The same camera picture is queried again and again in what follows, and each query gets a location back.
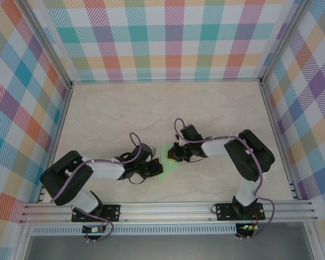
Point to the light green paper sheet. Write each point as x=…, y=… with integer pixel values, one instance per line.
x=168, y=170

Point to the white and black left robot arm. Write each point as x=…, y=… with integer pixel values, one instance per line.
x=105, y=170

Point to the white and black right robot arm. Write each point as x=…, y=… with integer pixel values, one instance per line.
x=216, y=147

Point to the grey metal shelf panel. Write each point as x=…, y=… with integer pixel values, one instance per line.
x=165, y=247

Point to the circuit board with white label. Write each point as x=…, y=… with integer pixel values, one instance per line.
x=93, y=229

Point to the circuit board with green light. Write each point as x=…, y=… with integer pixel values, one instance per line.
x=247, y=227

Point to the long aluminium base rail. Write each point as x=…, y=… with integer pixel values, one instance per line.
x=165, y=212

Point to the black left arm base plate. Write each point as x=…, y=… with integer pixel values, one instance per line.
x=112, y=211

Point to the thin aluminium wall floor rail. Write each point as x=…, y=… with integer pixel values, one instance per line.
x=165, y=80

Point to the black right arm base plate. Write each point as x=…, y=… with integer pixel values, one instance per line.
x=223, y=212

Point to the aluminium side floor rail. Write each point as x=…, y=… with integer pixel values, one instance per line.
x=61, y=119
x=276, y=135

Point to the aluminium corner post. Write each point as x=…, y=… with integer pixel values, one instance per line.
x=283, y=40
x=47, y=46

